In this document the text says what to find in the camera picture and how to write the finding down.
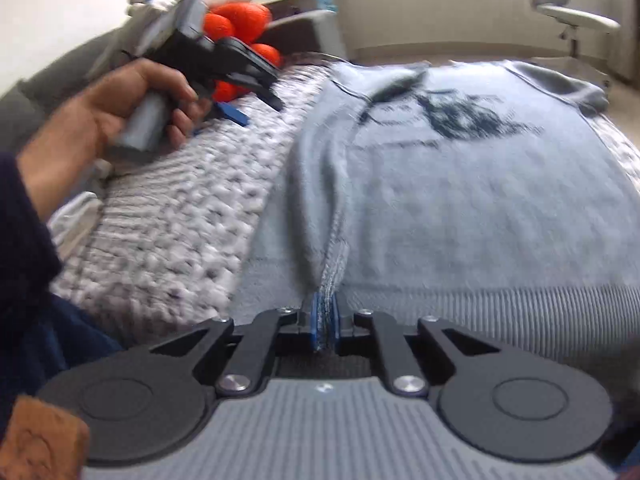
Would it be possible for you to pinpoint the grey knit sweater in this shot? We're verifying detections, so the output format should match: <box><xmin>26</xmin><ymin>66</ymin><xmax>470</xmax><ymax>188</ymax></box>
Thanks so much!
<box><xmin>230</xmin><ymin>62</ymin><xmax>639</xmax><ymax>403</ymax></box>

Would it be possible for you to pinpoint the person left hand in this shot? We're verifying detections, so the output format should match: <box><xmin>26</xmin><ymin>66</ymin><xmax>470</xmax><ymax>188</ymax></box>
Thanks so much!
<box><xmin>46</xmin><ymin>56</ymin><xmax>214</xmax><ymax>172</ymax></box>

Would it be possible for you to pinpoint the white plush toy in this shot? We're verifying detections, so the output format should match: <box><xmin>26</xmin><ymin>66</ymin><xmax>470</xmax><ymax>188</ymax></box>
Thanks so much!
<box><xmin>126</xmin><ymin>0</ymin><xmax>148</xmax><ymax>16</ymax></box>

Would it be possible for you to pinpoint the orange pumpkin plush cushion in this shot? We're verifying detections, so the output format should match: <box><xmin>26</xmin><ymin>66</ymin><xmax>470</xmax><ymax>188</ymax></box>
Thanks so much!
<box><xmin>202</xmin><ymin>1</ymin><xmax>284</xmax><ymax>104</ymax></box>

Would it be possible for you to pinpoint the dark grey sofa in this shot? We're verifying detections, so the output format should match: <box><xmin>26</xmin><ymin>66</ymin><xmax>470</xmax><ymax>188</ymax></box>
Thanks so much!
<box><xmin>1</xmin><ymin>10</ymin><xmax>346</xmax><ymax>154</ymax></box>

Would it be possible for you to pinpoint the grey patterned quilt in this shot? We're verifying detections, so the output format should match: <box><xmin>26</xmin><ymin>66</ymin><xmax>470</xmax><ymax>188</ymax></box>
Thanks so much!
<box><xmin>53</xmin><ymin>63</ymin><xmax>639</xmax><ymax>342</ymax></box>

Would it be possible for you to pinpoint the brown fuzzy sleeve cuff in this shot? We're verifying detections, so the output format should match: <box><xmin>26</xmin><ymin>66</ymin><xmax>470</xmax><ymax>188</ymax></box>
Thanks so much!
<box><xmin>1</xmin><ymin>396</ymin><xmax>90</xmax><ymax>480</ymax></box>

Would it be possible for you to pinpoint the grey office chair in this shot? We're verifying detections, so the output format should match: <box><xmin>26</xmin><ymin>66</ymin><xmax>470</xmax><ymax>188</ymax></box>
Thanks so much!
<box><xmin>529</xmin><ymin>0</ymin><xmax>620</xmax><ymax>58</ymax></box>

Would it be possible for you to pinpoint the grey curtain right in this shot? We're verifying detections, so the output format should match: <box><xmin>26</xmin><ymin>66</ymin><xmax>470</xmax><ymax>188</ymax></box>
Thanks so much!
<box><xmin>606</xmin><ymin>0</ymin><xmax>639</xmax><ymax>84</ymax></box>

